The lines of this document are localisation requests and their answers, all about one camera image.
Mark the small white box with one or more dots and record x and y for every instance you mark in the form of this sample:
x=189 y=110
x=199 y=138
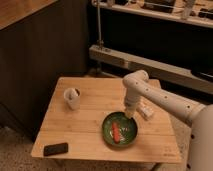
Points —
x=145 y=111

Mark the white paper cup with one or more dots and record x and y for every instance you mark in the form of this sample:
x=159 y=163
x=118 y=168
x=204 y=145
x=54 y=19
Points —
x=72 y=98

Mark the metal shelf rack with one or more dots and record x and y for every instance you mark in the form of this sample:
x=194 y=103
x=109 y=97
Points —
x=176 y=49

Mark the black smartphone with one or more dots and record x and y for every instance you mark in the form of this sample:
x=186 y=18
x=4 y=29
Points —
x=55 y=149

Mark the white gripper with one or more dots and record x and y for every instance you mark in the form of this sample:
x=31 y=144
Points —
x=131 y=105

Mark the green ceramic bowl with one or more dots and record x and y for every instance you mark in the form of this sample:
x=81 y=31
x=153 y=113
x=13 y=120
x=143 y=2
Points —
x=127 y=127

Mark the wooden cabinet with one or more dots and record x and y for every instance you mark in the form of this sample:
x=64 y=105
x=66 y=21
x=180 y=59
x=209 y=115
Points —
x=34 y=53

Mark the orange carrot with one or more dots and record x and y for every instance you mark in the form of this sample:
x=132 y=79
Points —
x=116 y=132

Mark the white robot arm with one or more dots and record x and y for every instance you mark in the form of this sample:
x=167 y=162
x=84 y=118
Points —
x=197 y=116

